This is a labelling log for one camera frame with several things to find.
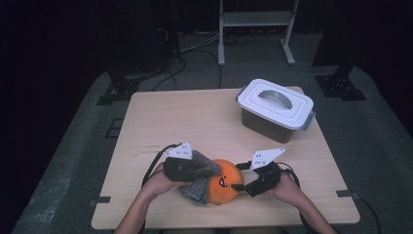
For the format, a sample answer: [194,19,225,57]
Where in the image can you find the white floor cables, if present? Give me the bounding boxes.
[178,30,222,55]

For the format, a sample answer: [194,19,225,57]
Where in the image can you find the black floor tape square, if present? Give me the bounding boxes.
[105,118,125,139]

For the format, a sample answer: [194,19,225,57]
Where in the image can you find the black tape mark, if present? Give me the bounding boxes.
[89,195,112,208]
[335,189,360,200]

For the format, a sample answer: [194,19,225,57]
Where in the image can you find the brown translucent storage box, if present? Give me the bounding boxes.
[241,108,317,144]

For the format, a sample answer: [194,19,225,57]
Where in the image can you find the person's right hand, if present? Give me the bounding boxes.
[266,172,305,208]

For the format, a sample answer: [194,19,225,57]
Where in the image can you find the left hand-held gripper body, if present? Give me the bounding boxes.
[163,141,196,183]

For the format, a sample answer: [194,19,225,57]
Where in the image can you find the hand-held gripper black cable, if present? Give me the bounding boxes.
[276,161,322,234]
[141,142,183,188]

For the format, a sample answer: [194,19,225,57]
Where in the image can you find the right hand-held gripper black cable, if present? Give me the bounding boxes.
[276,161,322,234]

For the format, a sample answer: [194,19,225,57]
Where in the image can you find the orange plush toy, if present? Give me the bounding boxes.
[206,158,245,205]

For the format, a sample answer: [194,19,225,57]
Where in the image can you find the grey fluffy cloth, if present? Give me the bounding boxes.
[178,149,223,208]

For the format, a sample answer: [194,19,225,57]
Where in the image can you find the thin black table cable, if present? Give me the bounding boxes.
[352,193,381,234]

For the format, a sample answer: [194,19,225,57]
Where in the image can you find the left hand-held gripper black cable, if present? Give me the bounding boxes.
[141,142,183,188]

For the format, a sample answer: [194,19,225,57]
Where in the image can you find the white metal stand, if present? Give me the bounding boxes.
[217,0,300,67]

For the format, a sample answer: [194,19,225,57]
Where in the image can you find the person's left hand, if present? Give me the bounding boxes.
[141,162,191,201]

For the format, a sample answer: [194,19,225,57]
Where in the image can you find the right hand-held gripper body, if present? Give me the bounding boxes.
[245,147,286,198]

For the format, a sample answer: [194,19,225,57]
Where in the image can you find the black stand base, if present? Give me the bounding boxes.
[95,69,142,106]
[314,62,368,101]

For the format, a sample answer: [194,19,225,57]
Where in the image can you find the black floor cable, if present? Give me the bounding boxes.
[189,48,223,90]
[151,58,188,93]

